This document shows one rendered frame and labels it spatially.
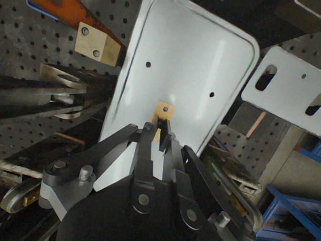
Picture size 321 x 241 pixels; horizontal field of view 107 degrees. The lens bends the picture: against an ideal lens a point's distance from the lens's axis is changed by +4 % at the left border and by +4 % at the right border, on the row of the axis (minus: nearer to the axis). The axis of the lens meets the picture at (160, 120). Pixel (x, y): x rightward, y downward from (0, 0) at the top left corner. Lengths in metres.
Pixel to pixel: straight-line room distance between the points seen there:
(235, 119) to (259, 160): 0.55
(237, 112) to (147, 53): 0.22
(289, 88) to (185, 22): 0.22
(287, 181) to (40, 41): 2.61
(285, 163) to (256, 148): 1.40
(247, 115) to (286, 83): 0.08
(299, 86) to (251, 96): 0.09
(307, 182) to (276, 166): 0.53
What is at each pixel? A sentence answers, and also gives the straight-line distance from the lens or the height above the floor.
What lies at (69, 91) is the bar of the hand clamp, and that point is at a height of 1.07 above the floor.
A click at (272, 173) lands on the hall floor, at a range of 2.16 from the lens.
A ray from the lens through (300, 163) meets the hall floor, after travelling 2.30.
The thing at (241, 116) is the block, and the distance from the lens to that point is 0.31.
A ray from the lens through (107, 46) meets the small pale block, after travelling 0.19.
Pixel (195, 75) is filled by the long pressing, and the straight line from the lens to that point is 0.24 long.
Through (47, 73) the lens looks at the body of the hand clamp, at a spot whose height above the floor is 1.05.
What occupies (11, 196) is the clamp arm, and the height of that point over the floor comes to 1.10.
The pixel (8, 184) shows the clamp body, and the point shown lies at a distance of 0.36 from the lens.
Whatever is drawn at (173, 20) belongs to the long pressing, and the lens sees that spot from 0.25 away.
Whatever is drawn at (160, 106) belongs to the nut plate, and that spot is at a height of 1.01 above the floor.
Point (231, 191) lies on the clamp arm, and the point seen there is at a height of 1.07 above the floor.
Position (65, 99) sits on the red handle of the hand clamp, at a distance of 0.21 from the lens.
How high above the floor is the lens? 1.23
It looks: 72 degrees down
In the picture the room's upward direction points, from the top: 178 degrees counter-clockwise
